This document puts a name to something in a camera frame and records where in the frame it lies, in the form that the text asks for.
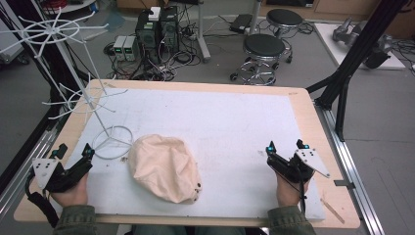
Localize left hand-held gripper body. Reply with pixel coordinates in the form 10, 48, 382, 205
31, 157, 94, 194

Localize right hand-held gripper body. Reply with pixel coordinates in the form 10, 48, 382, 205
266, 148, 332, 184

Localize white wire hat rack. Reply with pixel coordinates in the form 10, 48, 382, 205
0, 6, 135, 161

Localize beige cloth hat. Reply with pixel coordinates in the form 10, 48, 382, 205
127, 133, 204, 206

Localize person's left hand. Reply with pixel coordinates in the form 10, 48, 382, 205
49, 172, 90, 209

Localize person's right hand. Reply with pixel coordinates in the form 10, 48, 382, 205
275, 170, 311, 209

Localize wooden table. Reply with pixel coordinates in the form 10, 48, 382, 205
13, 78, 361, 229

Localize thin wooden stick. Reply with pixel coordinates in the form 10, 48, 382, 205
320, 198, 346, 225

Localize white foam mat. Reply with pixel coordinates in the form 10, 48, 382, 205
48, 87, 327, 222

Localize black round stool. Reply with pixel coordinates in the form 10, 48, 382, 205
265, 8, 305, 37
229, 33, 294, 86

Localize white floor board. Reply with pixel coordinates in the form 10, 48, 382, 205
313, 23, 407, 71

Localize grey power supply unit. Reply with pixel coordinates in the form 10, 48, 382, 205
123, 34, 140, 63
112, 34, 128, 62

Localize grey robot part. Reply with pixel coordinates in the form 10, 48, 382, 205
332, 17, 394, 70

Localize black computer tower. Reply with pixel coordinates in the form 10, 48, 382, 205
159, 5, 181, 55
134, 11, 162, 65

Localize grey metal table leg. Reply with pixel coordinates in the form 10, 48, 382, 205
195, 0, 211, 64

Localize flat black box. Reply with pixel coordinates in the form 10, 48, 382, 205
229, 13, 254, 34

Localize white box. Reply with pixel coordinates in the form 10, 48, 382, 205
148, 6, 161, 23

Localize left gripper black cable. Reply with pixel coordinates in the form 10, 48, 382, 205
24, 174, 61, 228

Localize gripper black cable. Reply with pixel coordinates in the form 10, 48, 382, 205
24, 174, 61, 228
277, 161, 308, 216

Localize aluminium rail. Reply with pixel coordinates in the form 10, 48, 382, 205
0, 118, 65, 223
313, 100, 387, 235

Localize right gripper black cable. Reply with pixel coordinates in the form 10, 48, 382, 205
277, 161, 308, 216

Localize black metal stand frame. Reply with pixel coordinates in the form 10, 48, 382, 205
305, 0, 409, 143

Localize tangle of floor cables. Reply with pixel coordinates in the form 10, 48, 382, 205
103, 6, 205, 82

